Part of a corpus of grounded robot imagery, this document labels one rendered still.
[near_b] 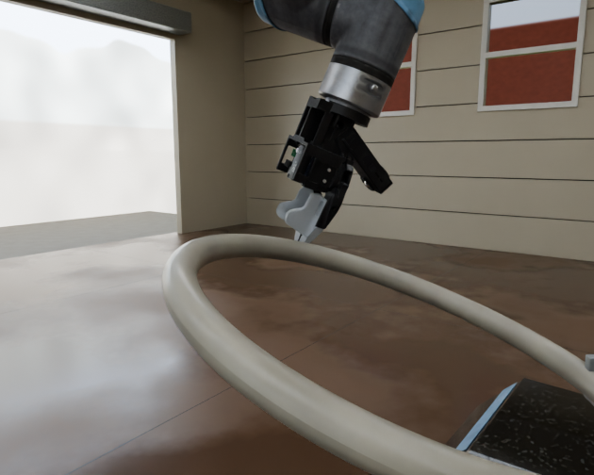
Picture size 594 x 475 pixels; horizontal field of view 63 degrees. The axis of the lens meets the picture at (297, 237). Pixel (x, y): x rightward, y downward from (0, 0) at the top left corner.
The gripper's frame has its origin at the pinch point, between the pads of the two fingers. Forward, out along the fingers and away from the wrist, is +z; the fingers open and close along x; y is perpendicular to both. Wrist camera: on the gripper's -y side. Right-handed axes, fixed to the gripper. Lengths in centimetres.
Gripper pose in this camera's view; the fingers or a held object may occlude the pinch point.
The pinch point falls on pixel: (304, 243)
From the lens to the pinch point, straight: 72.0
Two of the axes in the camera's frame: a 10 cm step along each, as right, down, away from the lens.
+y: -8.5, -2.6, -4.6
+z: -3.8, 9.0, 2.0
